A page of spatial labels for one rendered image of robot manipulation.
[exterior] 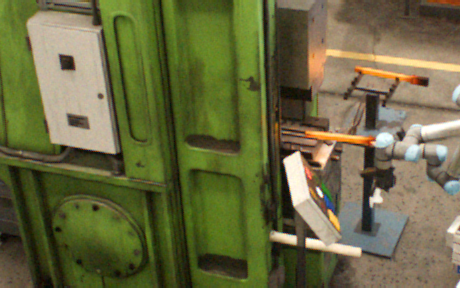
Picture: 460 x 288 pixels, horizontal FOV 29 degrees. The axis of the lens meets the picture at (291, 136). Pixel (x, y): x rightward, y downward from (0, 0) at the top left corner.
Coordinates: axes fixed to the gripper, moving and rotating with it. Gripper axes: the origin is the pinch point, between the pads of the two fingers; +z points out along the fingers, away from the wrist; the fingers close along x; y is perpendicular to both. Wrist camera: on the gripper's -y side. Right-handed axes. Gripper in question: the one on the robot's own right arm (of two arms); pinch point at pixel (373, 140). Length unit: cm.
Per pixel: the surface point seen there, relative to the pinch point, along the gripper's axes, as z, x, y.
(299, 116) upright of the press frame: 45, 23, 8
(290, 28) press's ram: 34, -16, -66
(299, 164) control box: 21, -51, -19
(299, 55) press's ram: 31, -16, -53
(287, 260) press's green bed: 43, -16, 74
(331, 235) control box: 2, -69, 3
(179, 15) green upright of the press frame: 77, -36, -77
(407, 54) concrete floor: 34, 272, 107
